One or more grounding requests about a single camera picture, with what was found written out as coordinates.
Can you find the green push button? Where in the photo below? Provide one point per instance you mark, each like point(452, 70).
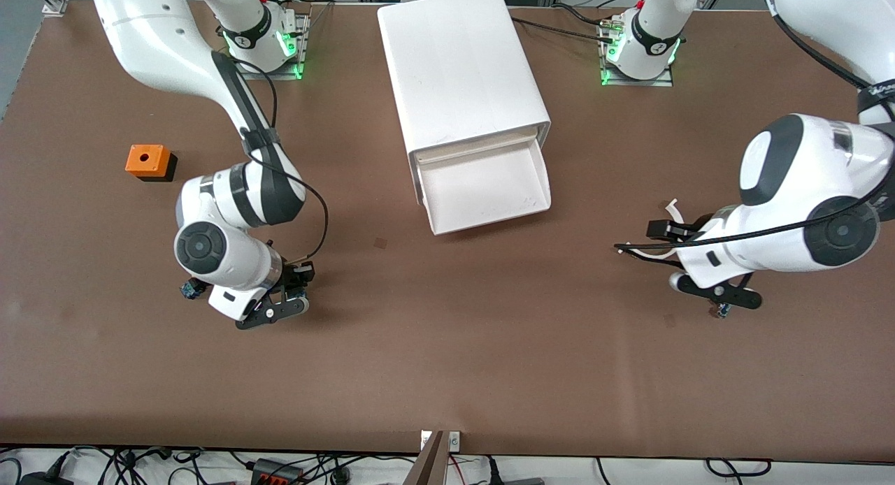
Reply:
point(189, 289)

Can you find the brown wooden post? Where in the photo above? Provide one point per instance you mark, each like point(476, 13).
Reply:
point(428, 467)

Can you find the black plug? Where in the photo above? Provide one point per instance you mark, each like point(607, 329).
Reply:
point(493, 472)

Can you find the white curved plastic strip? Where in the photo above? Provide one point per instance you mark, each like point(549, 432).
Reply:
point(670, 207)

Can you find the white uppermost cabinet drawer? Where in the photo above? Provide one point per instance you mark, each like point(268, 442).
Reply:
point(482, 191)

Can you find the white drawer cabinet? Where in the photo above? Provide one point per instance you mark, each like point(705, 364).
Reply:
point(461, 59)

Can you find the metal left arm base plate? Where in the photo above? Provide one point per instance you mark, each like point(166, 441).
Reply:
point(664, 82)

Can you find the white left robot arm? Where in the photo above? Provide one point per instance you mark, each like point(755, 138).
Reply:
point(804, 163)

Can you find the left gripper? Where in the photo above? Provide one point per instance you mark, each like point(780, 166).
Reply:
point(684, 229)

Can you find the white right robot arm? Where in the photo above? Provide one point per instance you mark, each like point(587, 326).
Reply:
point(154, 38)

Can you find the orange button enclosure box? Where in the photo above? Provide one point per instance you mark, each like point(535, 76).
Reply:
point(145, 160)

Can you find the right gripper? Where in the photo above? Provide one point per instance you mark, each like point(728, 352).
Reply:
point(294, 274)

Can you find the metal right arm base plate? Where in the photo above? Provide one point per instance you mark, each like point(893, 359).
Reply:
point(297, 69)

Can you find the small blue electronic component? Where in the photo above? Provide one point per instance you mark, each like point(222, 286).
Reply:
point(721, 312)

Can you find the black power adapter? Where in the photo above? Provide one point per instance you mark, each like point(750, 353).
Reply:
point(42, 479)

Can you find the black orange power strip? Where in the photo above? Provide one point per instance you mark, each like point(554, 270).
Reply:
point(276, 472)

